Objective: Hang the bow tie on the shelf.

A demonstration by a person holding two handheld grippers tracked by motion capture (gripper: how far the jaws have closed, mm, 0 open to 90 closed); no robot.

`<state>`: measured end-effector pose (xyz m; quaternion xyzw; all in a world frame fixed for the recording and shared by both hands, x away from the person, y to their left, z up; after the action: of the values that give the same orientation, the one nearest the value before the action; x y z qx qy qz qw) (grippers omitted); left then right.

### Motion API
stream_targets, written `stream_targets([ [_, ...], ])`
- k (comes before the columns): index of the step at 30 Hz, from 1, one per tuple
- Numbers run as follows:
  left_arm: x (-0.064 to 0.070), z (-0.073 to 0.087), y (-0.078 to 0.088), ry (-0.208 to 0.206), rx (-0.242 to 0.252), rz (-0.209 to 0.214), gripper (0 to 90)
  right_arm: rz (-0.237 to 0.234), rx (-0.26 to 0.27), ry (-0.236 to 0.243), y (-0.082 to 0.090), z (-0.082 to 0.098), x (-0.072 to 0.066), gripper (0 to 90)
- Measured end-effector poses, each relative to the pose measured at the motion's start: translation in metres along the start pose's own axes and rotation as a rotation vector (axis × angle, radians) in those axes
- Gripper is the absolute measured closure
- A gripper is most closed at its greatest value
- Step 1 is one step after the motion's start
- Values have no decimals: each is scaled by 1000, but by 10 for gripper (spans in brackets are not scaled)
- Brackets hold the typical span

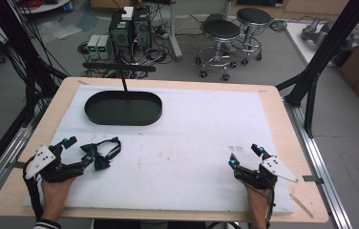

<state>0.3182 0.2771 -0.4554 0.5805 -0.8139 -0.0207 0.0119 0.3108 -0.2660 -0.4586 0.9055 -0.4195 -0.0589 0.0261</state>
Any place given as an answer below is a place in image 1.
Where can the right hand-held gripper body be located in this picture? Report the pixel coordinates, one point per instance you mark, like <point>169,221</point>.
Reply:
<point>263,176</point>

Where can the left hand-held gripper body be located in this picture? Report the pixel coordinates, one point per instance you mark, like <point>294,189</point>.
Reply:
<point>45,159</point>

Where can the black bow tie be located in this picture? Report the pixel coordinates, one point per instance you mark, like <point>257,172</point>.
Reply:
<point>99,159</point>

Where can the black oval tray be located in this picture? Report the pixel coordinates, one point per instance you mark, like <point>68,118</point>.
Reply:
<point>123,109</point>

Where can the person's right hand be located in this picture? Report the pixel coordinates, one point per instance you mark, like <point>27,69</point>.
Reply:
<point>259,203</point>

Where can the person's left hand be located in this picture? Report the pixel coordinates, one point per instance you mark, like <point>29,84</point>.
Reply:
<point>53,197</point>

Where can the grey tape strip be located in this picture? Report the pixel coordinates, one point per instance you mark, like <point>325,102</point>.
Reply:
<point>312,179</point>
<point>16,164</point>

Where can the thin wooden stick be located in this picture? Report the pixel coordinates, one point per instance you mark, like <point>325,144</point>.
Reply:
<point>301,205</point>

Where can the white foam mat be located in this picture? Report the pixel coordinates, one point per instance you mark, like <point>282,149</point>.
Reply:
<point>180,143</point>

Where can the black T-shaped stand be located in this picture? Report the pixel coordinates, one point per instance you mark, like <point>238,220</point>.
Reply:
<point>120,66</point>

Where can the grey power supply unit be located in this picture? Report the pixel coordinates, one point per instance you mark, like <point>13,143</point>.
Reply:
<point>93,46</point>
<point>105,46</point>

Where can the white side table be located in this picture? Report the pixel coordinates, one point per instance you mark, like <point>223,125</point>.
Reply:
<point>298,41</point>

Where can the black computer tower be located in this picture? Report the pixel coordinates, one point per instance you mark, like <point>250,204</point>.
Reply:
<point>142,28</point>
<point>120,35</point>

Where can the black round stool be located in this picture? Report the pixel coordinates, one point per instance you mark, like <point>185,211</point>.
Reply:
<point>221,30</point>
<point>253,16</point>

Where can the electronics rack with boxes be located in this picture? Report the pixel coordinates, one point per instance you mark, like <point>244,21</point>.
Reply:
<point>158,47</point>

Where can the grey device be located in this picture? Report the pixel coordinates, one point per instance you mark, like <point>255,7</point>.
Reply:
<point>327,31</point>

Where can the small white box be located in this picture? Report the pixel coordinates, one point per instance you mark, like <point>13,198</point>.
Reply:
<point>127,13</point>

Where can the grey table leg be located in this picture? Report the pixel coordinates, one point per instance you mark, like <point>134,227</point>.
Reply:
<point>175,31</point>

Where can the aluminium rail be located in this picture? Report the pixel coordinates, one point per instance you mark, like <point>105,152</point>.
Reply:
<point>5,159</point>
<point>320,165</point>

